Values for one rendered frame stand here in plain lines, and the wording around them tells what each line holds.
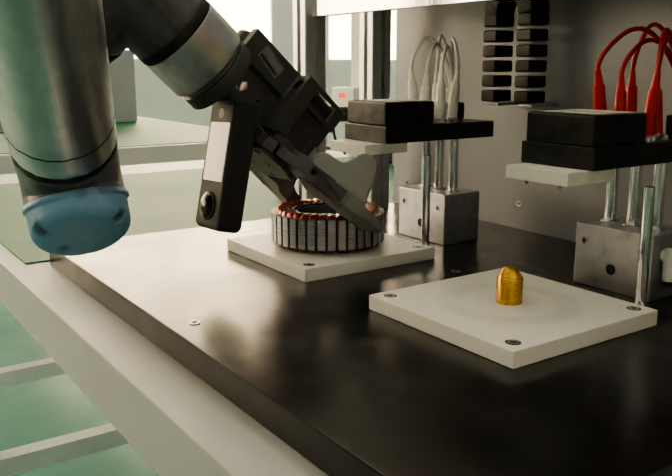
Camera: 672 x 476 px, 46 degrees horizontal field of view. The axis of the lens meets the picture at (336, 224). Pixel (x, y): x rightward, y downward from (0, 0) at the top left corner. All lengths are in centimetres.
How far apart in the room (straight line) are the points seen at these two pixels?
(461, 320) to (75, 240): 29
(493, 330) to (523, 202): 40
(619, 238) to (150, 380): 39
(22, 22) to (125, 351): 26
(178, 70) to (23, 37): 22
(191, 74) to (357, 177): 18
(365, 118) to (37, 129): 36
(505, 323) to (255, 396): 18
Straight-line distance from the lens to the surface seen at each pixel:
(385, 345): 54
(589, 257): 70
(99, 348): 62
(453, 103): 84
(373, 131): 78
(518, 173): 61
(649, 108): 66
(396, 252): 74
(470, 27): 98
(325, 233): 73
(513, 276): 59
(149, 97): 549
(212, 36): 66
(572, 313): 59
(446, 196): 82
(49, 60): 48
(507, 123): 93
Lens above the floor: 96
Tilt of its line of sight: 11 degrees down
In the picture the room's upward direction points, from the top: straight up
